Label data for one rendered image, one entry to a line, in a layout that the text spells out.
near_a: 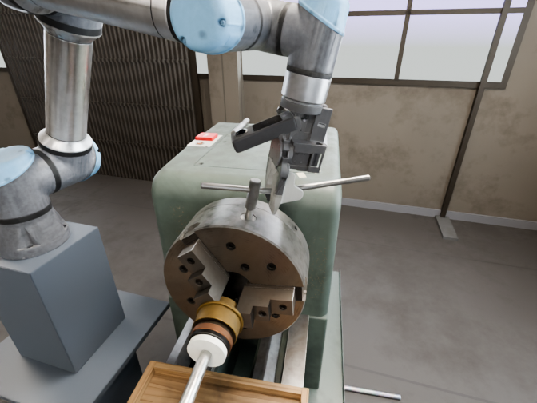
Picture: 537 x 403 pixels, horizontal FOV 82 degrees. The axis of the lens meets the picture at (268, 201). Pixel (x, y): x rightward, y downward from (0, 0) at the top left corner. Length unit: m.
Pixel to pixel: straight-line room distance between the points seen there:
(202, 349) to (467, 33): 2.87
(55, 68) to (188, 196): 0.38
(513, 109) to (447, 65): 0.65
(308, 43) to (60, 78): 0.54
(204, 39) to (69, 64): 0.45
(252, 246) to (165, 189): 0.31
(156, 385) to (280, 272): 0.38
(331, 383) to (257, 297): 0.63
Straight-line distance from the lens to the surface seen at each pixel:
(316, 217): 0.73
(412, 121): 3.10
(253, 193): 0.58
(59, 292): 0.93
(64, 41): 0.79
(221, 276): 0.64
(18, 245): 0.91
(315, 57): 0.50
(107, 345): 1.11
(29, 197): 0.88
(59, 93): 0.84
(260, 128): 0.54
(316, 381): 1.16
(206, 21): 0.40
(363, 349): 2.00
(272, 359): 0.85
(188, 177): 0.80
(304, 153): 0.55
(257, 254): 0.61
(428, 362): 2.08
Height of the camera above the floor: 1.55
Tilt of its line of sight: 28 degrees down
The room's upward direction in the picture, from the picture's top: straight up
